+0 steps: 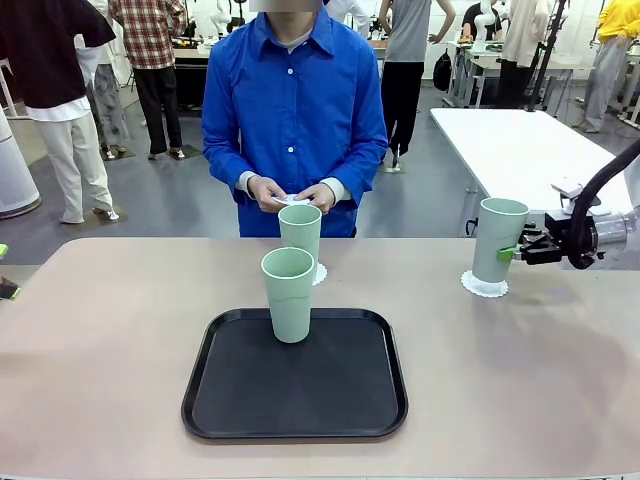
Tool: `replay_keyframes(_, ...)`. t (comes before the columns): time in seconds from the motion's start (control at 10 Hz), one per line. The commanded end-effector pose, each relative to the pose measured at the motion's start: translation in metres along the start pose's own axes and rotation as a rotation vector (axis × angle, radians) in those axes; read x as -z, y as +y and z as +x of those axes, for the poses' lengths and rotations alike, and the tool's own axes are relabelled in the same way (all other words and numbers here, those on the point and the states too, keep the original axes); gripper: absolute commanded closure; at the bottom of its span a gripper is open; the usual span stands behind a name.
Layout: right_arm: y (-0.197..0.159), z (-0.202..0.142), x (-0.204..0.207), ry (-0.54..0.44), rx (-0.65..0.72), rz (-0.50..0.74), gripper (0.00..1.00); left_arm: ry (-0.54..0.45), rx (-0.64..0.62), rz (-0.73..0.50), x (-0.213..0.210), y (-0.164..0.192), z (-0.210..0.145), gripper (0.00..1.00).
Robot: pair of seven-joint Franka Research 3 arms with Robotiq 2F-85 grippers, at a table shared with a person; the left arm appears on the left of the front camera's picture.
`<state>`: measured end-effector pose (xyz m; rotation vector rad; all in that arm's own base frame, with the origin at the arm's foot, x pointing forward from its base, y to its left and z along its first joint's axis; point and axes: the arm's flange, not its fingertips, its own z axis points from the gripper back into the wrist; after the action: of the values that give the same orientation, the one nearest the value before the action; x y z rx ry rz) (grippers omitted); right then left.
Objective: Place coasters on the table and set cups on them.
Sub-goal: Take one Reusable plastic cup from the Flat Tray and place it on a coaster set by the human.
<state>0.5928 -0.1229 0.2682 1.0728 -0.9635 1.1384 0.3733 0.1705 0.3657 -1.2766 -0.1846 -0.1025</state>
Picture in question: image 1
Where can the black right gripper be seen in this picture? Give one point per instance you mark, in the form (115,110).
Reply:
(557,225)

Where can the person in blue shirt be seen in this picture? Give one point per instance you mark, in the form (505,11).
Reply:
(295,125)

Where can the black plastic serving tray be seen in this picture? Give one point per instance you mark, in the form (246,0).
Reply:
(300,400)

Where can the large white table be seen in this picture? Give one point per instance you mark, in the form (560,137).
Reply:
(510,145)

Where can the person's right hand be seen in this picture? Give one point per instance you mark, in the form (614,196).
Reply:
(262,192)

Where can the person's left forearm blue sleeve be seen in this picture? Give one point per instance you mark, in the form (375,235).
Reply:
(362,167)

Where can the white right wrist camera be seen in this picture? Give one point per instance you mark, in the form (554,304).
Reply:
(567,190)

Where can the white paper doily coaster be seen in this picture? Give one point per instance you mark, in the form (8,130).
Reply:
(320,274)
(470,286)
(290,200)

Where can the person in grey shirt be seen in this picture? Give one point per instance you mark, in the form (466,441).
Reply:
(407,30)

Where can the person in yellow top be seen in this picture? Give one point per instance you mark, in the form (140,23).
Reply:
(620,20)

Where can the person in black top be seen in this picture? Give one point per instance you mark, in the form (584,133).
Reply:
(45,50)

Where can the person in plaid shirt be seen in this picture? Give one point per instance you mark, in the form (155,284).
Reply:
(150,30)

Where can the person in grey patterned trousers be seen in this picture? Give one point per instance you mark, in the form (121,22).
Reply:
(107,110)

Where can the person in beige coat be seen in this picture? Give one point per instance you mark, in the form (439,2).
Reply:
(522,30)

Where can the person's left hand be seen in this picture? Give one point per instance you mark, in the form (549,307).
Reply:
(322,197)

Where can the black tripod pole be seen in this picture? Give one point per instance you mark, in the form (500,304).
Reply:
(545,55)

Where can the tall pale green cup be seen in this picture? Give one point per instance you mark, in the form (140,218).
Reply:
(290,310)
(495,240)
(302,230)

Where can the black hanging bag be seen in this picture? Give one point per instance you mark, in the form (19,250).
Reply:
(442,70)

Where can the person's right forearm blue sleeve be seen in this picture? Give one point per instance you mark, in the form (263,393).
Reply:
(225,165)

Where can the small white background robot arm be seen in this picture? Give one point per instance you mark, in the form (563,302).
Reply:
(484,25)

